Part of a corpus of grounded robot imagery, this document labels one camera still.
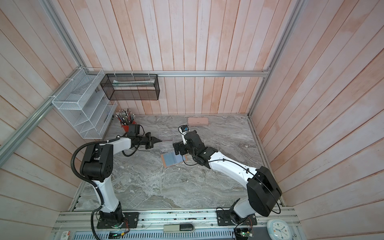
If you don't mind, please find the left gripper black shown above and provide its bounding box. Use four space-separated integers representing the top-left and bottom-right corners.
136 132 161 149

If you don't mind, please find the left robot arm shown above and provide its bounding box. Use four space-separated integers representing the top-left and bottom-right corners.
71 125 161 228

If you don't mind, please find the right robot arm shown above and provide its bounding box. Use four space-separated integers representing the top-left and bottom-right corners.
173 125 282 225

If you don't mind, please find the clear acrylic organizer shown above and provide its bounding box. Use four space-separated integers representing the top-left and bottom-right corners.
159 129 183 153

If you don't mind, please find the red pen cup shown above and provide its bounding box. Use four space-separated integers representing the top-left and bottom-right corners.
121 124 130 133

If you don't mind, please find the grey black handheld device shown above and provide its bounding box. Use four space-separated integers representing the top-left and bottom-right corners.
163 223 195 233

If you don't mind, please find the white analog clock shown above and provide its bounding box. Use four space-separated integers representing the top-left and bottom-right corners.
267 219 293 240

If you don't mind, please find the black mesh wall basket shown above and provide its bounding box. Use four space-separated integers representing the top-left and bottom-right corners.
101 73 160 101

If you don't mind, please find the white wire mesh shelf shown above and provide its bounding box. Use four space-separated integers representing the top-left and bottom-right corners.
52 68 118 140

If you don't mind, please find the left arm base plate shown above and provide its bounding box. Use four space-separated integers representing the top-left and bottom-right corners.
97 212 139 229

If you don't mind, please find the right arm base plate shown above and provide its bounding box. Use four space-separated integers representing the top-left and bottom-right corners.
216 208 258 227

